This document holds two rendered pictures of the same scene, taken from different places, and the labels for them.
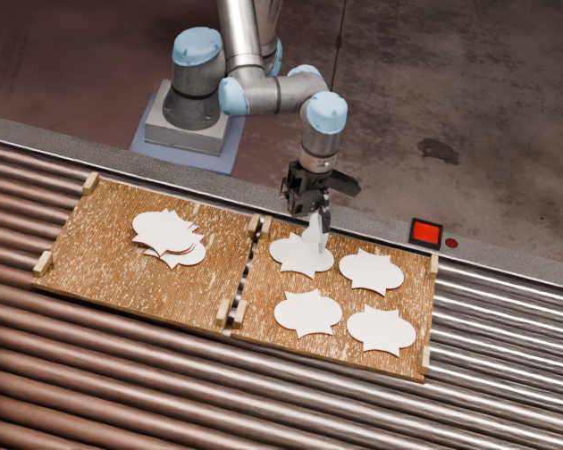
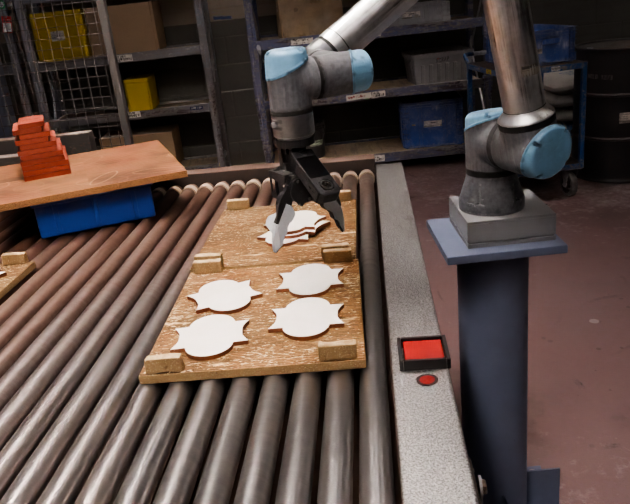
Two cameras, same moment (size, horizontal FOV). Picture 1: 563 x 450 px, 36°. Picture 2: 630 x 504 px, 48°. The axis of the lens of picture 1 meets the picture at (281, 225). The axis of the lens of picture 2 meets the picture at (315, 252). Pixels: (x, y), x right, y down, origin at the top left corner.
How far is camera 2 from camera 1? 2.08 m
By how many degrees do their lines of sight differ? 76
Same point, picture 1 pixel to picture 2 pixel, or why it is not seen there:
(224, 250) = (297, 251)
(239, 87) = not seen: hidden behind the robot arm
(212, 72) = (477, 143)
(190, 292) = (234, 250)
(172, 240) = not seen: hidden behind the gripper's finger
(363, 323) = (216, 322)
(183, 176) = (398, 227)
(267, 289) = (252, 276)
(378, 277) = (298, 321)
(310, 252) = (316, 281)
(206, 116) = (479, 202)
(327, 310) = (230, 302)
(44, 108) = not seen: outside the picture
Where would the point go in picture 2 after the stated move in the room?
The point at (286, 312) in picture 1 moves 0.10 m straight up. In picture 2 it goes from (219, 285) to (211, 236)
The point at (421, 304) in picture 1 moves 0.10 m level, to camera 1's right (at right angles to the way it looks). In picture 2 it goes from (269, 357) to (267, 393)
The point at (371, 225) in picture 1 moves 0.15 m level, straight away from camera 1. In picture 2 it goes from (411, 319) to (500, 315)
